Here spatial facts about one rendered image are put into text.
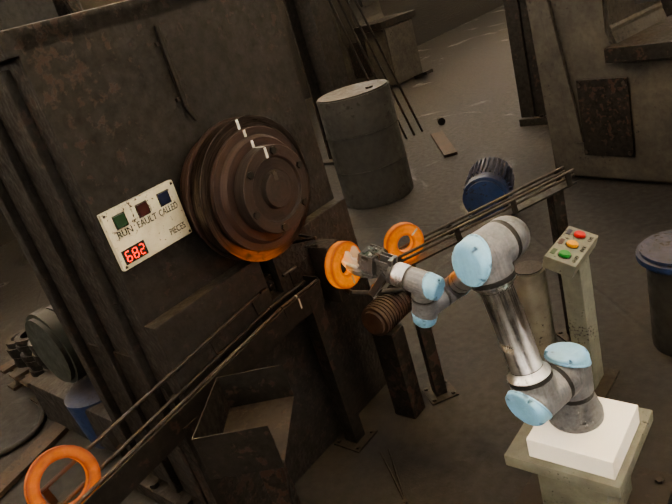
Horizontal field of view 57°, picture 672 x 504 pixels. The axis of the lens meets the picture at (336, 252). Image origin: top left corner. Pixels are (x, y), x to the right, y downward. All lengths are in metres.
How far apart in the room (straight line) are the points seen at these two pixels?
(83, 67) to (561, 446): 1.66
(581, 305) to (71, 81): 1.80
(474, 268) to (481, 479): 0.98
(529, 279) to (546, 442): 0.69
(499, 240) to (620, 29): 2.82
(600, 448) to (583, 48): 2.89
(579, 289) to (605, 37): 2.14
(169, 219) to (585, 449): 1.36
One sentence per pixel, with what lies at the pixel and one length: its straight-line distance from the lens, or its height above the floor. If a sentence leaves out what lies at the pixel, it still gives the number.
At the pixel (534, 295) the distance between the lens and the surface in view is 2.38.
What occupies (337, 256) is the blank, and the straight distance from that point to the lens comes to 1.95.
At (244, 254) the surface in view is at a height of 0.95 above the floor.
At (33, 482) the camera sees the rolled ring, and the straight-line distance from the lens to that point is 1.84.
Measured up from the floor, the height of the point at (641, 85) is 0.64.
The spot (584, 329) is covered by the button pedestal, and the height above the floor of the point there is 0.28.
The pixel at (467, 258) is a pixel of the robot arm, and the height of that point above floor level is 0.96.
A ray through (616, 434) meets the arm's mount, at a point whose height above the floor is 0.36.
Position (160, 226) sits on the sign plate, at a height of 1.13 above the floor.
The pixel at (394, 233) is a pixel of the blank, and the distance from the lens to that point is 2.29.
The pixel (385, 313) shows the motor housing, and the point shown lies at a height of 0.51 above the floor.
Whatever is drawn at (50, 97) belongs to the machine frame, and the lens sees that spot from 1.84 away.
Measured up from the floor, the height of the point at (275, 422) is 0.60.
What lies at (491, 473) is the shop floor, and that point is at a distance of 2.32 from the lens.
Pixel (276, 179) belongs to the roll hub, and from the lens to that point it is 1.94.
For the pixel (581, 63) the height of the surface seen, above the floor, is 0.79.
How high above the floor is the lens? 1.63
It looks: 23 degrees down
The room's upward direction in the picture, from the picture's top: 17 degrees counter-clockwise
